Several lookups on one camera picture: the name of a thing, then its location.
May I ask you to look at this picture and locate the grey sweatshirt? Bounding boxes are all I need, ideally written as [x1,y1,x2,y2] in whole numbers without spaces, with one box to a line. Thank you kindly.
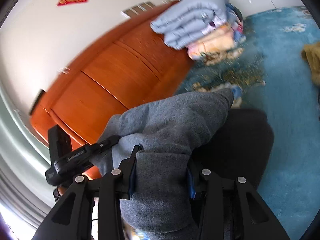
[91,88,234,239]

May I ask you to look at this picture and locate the yellow knitted sweater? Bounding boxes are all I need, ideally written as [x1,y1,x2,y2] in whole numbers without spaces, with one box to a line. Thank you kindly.
[301,42,320,87]

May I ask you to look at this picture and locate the folded dark grey garment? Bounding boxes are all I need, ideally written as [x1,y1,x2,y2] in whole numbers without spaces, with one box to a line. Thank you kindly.
[190,109,274,189]

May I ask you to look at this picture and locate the wooden headboard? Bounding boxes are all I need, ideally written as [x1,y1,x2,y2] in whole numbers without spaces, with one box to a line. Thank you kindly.
[29,0,201,181]

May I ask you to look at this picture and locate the photo frames on headboard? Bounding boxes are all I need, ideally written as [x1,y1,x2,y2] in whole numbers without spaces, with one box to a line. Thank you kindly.
[121,1,155,18]

